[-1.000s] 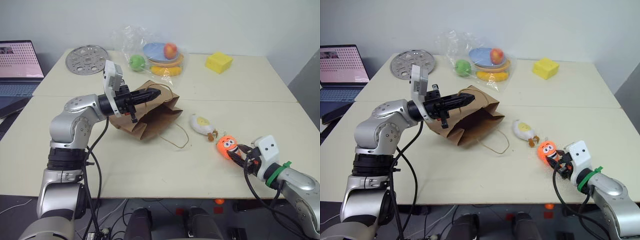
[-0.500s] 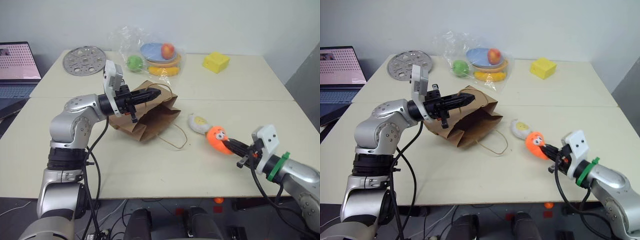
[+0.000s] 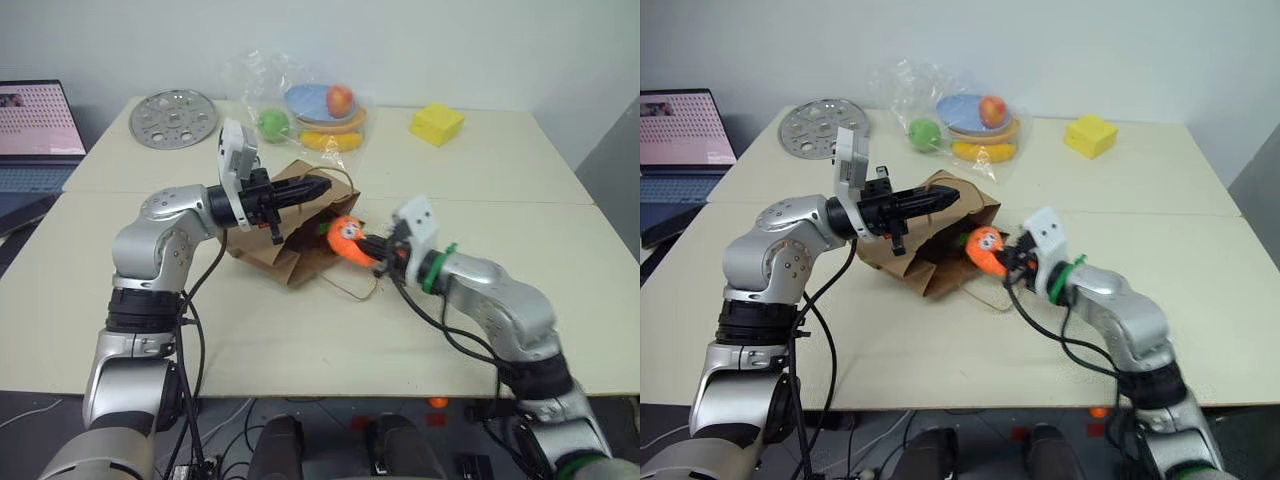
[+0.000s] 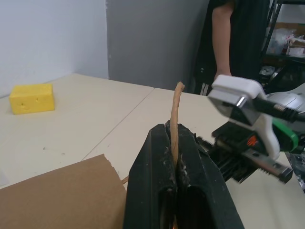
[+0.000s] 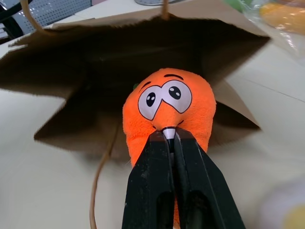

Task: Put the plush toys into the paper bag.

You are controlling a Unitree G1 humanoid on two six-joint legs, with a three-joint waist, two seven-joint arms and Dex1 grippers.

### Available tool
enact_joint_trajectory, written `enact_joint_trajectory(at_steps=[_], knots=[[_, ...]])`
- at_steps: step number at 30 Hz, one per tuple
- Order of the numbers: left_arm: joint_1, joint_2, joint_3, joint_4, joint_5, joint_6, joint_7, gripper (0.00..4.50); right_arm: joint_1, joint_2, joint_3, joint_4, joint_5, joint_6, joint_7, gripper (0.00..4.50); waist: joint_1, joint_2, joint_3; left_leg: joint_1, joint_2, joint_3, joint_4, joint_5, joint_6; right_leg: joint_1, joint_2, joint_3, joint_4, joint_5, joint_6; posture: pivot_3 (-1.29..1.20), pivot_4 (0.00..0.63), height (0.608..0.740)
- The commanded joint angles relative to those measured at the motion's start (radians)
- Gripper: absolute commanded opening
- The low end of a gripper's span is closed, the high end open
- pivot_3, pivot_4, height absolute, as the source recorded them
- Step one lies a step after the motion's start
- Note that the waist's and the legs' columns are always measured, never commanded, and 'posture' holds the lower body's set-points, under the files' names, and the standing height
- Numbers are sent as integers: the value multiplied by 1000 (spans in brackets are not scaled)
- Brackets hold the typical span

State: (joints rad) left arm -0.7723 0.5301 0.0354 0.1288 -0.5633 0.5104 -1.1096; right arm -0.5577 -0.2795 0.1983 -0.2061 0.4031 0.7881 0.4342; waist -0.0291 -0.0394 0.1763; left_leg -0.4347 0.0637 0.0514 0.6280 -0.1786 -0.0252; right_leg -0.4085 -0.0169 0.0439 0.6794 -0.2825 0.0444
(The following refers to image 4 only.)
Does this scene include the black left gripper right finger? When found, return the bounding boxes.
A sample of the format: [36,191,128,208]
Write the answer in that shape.
[177,123,245,229]

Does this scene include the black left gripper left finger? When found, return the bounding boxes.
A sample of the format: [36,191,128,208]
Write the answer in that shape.
[122,123,178,229]

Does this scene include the yellow block plush toy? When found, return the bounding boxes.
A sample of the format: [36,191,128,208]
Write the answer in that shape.
[9,83,56,116]

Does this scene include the person's hand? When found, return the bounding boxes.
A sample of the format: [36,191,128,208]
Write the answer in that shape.
[213,67,233,81]

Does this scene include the person in black clothes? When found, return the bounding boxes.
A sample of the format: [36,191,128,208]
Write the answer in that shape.
[194,0,278,96]

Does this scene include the white plastic bags on shelf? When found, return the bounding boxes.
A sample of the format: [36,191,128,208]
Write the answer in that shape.
[273,28,305,57]

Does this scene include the black metal shelf rack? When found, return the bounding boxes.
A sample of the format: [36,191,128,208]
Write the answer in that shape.
[259,0,305,87]

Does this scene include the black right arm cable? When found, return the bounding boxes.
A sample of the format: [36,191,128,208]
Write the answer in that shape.
[253,95,305,123]

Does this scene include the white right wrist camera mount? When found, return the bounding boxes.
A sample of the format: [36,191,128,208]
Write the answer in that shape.
[207,74,282,166]

